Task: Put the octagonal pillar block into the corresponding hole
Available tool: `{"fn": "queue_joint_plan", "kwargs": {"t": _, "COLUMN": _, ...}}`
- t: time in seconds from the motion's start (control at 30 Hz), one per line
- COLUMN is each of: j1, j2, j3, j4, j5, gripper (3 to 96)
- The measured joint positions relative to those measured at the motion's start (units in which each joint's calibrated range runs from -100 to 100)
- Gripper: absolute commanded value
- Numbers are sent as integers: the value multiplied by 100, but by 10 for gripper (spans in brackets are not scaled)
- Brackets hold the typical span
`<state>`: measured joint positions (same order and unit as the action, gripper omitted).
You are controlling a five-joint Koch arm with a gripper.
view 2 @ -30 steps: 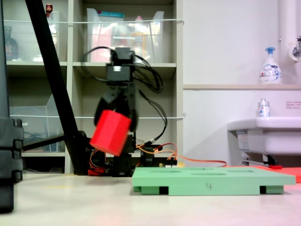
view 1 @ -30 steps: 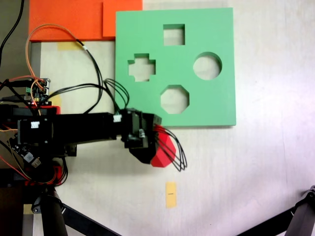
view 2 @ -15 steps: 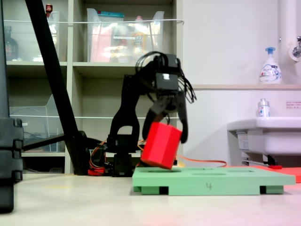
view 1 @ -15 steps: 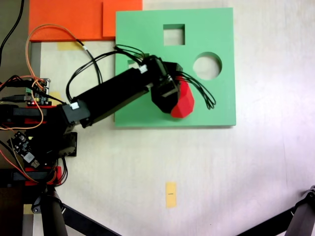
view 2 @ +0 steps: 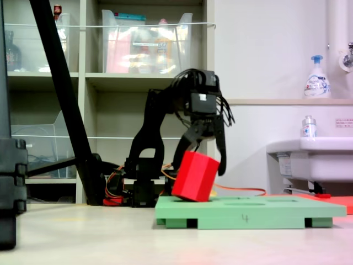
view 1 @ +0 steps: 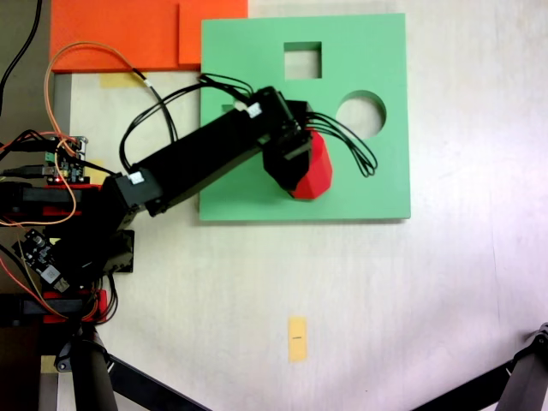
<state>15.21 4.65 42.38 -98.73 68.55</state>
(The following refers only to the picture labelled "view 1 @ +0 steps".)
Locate black cable joined to orange wire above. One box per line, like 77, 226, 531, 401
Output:
130, 67, 179, 145

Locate short black board wire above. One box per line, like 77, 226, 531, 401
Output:
79, 158, 119, 177

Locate red octagonal pillar block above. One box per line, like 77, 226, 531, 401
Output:
290, 129, 334, 201

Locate black USB cable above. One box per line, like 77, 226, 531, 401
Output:
0, 164, 48, 179

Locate black notched tripod leg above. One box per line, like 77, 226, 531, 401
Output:
498, 323, 548, 411

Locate thin orange wire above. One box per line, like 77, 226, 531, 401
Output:
0, 40, 149, 228

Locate black plug cable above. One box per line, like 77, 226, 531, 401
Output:
0, 140, 49, 154

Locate black servo wire pair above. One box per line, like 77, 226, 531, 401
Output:
92, 273, 120, 323

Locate orange flat block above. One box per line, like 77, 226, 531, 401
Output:
50, 0, 249, 73

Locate long black servo wire loop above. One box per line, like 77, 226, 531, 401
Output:
119, 73, 258, 172

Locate green circuit board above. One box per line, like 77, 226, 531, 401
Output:
42, 135, 91, 186

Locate yellow tape with black mark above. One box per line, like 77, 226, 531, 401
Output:
287, 315, 309, 364

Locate black gripper wire loop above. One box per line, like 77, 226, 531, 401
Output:
306, 111, 379, 179

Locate thick black tripod leg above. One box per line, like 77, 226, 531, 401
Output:
53, 327, 119, 411

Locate green shape sorter board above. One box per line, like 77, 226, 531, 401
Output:
199, 12, 412, 223

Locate red and black table clamp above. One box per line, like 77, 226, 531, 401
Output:
0, 289, 108, 327
0, 182, 106, 217

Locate thin black tripod brace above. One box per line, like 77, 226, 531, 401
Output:
413, 361, 517, 411
106, 354, 213, 411

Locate black circuit board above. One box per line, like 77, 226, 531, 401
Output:
16, 229, 72, 295

